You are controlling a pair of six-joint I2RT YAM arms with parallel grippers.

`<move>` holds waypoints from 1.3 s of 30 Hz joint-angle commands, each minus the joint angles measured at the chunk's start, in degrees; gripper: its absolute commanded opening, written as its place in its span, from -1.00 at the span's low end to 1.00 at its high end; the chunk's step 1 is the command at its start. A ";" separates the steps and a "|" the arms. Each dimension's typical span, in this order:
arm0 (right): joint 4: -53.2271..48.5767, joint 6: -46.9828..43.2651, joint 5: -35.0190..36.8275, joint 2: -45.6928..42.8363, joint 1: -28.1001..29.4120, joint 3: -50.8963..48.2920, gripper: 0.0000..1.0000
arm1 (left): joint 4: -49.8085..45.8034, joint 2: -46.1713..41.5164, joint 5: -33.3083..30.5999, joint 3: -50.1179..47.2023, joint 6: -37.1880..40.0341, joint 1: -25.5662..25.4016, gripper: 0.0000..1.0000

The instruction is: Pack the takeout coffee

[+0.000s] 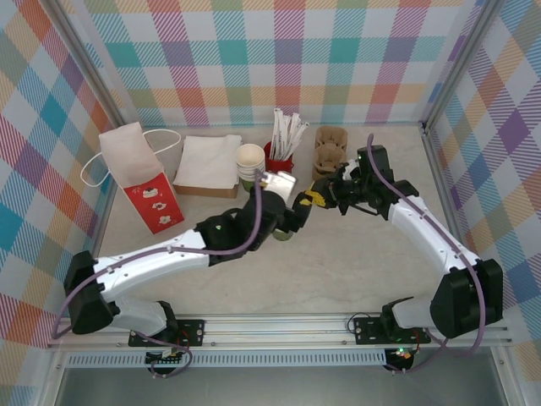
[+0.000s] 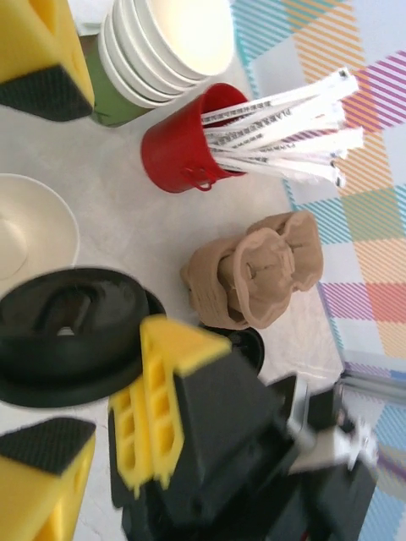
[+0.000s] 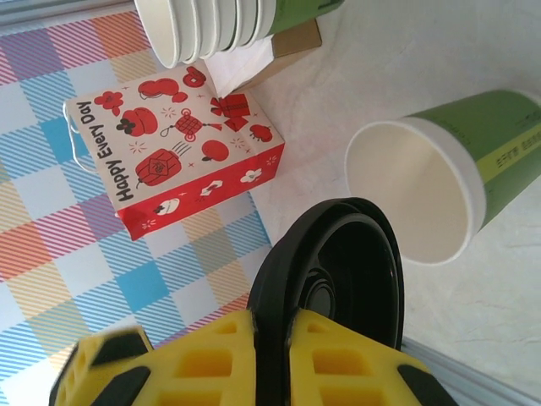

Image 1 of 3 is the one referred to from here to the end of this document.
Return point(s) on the green paper cup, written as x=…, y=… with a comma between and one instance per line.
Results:
x=282, y=237
x=249, y=185

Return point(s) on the red white paper bag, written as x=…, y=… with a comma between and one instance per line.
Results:
x=156, y=203

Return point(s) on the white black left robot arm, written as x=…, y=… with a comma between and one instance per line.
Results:
x=148, y=262

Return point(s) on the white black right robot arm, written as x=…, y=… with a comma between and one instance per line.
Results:
x=427, y=237

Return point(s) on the red metal cup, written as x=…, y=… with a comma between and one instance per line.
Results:
x=283, y=166

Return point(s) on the brown pulp cup carrier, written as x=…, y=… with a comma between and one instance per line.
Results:
x=327, y=148

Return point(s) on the stack of white paper cups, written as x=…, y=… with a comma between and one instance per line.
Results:
x=250, y=155

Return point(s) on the stack of white napkins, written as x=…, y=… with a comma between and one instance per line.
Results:
x=203, y=193

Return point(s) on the white paper napkin stack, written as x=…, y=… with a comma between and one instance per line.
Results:
x=207, y=160

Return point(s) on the small circuit board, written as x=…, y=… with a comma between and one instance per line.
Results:
x=167, y=359
x=401, y=353

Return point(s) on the grey metal panel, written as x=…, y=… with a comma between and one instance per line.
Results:
x=274, y=389

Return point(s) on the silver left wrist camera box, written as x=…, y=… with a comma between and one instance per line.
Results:
x=279, y=184

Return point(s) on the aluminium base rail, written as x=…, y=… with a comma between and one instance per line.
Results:
x=274, y=330

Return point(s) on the aluminium frame post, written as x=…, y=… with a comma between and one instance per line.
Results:
x=461, y=63
x=87, y=63

